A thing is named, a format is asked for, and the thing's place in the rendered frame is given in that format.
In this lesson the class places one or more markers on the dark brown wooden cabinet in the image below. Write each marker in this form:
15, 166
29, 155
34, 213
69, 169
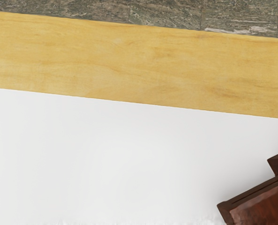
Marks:
263, 204

